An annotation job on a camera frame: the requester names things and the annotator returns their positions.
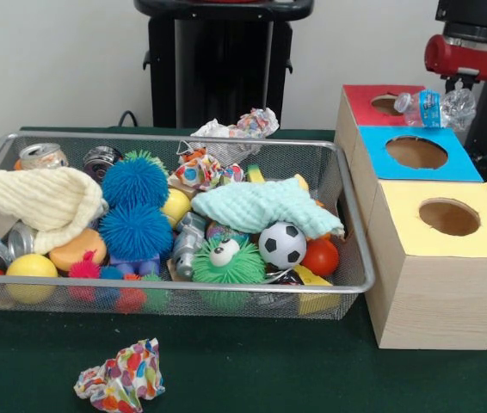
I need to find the wire mesh bin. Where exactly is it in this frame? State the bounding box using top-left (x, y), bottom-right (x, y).
top-left (0, 131), bottom-right (376, 322)

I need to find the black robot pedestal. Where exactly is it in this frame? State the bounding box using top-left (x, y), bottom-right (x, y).
top-left (134, 0), bottom-right (315, 130)

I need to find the yellow cheese wedge toy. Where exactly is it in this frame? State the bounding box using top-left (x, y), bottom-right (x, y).
top-left (293, 265), bottom-right (341, 315)

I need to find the grey robot toy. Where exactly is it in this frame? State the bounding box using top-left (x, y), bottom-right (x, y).
top-left (173, 212), bottom-right (208, 280)

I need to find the crushed silver can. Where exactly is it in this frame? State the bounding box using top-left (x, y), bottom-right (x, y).
top-left (16, 143), bottom-right (69, 171)

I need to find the black cable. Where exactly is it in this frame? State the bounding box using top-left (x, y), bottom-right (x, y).
top-left (118, 109), bottom-right (141, 129)

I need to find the wooden box with three holes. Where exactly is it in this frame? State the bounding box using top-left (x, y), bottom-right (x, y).
top-left (334, 83), bottom-right (487, 351)

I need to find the green fuzzy toy with eyes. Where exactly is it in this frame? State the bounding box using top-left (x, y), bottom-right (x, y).
top-left (192, 234), bottom-right (268, 312)

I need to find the crushed clear plastic bottle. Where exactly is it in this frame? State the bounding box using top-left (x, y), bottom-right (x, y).
top-left (392, 87), bottom-right (478, 133)

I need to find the mint green waffle cloth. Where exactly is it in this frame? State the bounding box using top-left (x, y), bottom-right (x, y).
top-left (192, 176), bottom-right (345, 242)

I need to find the cream waffle cloth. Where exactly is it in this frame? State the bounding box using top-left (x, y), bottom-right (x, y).
top-left (0, 166), bottom-right (107, 256)

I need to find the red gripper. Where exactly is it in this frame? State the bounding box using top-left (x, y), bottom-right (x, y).
top-left (424, 34), bottom-right (487, 94)

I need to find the orange round disc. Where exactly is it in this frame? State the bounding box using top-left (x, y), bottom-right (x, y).
top-left (48, 228), bottom-right (107, 274)

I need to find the yellow ball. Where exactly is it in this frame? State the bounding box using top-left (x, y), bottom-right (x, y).
top-left (163, 188), bottom-right (193, 228)
top-left (4, 254), bottom-right (59, 305)

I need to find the red ball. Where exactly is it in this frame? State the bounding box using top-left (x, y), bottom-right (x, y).
top-left (304, 237), bottom-right (340, 277)

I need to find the blue spiky ball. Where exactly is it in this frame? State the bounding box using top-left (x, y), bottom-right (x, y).
top-left (98, 203), bottom-right (175, 262)
top-left (102, 151), bottom-right (170, 209)

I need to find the black and white soccer ball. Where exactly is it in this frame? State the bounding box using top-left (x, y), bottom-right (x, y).
top-left (259, 222), bottom-right (308, 269)

